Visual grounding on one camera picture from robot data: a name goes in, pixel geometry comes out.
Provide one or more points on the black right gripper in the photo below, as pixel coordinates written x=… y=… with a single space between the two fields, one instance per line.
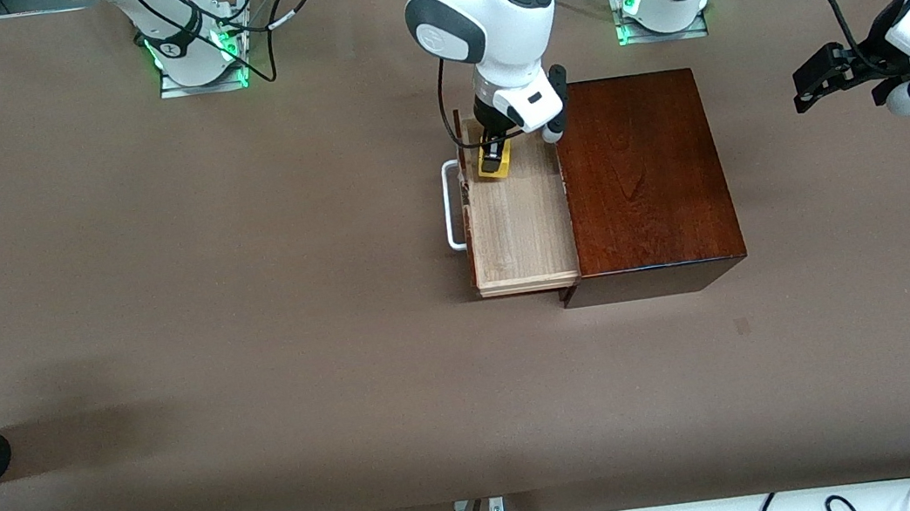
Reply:
x=488 y=129

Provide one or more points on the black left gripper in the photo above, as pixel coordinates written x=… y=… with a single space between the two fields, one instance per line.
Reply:
x=874 y=59

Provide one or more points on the yellow block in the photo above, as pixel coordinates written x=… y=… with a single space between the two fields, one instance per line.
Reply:
x=497 y=173

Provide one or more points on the light wooden slatted panel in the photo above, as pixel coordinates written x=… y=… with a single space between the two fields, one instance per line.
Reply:
x=522 y=229

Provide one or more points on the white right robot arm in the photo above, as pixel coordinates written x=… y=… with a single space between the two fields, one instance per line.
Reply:
x=476 y=15

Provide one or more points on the dark brown wooden cabinet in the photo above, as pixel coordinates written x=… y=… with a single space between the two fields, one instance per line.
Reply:
x=647 y=177

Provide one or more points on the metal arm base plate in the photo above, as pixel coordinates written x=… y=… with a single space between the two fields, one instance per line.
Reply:
x=174 y=90
x=630 y=39

